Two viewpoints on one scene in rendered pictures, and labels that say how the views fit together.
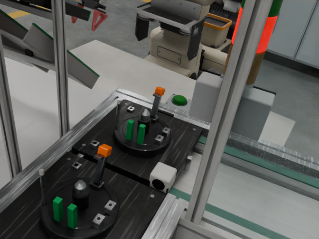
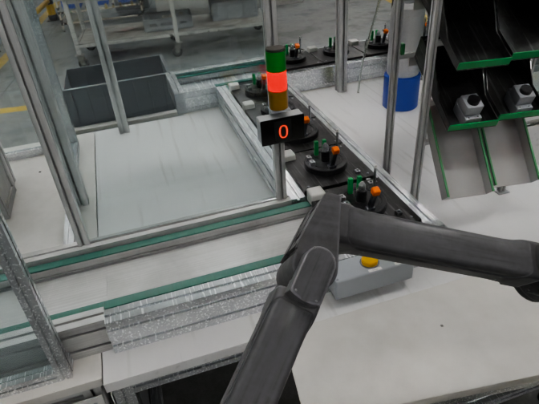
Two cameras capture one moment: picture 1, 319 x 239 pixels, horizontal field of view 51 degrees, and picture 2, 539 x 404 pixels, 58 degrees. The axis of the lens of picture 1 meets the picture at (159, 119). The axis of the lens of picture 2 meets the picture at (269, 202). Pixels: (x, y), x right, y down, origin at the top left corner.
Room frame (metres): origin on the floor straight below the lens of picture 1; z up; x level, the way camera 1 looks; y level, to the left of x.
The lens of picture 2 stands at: (1.42, -0.81, 1.76)
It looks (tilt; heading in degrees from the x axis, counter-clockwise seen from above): 34 degrees down; 146
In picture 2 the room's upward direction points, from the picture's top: 5 degrees counter-clockwise
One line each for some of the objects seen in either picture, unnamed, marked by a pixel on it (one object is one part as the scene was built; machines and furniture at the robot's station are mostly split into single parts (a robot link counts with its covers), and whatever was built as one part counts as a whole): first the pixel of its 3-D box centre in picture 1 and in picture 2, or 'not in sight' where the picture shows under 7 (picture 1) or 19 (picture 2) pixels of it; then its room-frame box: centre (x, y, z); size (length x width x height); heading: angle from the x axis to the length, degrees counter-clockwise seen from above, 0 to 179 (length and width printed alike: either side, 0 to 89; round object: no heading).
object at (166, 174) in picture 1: (162, 177); (316, 195); (0.50, -0.03, 0.97); 0.05 x 0.05 x 0.04; 71
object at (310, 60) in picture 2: not in sight; (292, 51); (-0.55, 0.73, 1.01); 0.24 x 0.24 x 0.13; 71
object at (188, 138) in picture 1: (142, 139); (361, 208); (0.63, 0.03, 0.96); 0.24 x 0.24 x 0.02; 71
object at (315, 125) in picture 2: not in sight; (298, 124); (0.15, 0.20, 1.01); 0.24 x 0.24 x 0.13; 71
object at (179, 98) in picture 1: (179, 101); not in sight; (0.83, -0.05, 0.96); 0.04 x 0.04 x 0.02
